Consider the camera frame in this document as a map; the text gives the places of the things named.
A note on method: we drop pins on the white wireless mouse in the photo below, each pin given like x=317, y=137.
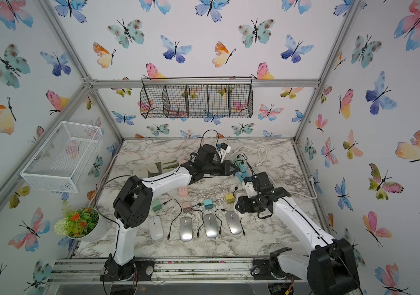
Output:
x=155, y=228

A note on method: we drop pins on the black charging cable silver mouse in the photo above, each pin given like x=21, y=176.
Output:
x=199, y=213

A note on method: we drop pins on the artificial potted plant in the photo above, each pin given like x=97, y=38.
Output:
x=83, y=224

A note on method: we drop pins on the green charger plug front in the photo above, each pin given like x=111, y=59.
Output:
x=156, y=205

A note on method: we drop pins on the black charging cable white mouse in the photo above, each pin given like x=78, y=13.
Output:
x=174, y=219

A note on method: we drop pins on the pink charger plug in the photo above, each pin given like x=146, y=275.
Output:
x=186, y=206

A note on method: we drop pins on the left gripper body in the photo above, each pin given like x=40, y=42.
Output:
x=215, y=169

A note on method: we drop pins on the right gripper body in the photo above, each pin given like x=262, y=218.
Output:
x=251, y=204

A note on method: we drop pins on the white mesh wall basket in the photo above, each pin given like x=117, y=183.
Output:
x=63, y=157

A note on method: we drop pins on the aluminium front rail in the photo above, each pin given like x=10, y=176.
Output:
x=171, y=271

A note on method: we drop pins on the yellow green charger plug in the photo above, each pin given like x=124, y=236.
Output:
x=230, y=198

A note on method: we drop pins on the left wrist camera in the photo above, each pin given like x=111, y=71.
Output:
x=223, y=149

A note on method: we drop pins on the teal charger plug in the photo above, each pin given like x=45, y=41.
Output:
x=208, y=204

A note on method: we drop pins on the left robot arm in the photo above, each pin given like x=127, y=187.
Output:
x=133, y=204

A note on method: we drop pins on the pink power strip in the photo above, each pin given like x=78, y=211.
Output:
x=183, y=191

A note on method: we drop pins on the black wire wall basket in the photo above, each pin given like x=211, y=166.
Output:
x=197, y=97

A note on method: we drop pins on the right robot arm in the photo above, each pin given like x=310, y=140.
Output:
x=329, y=266

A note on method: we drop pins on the teal power strip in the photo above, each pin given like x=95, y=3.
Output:
x=243, y=171

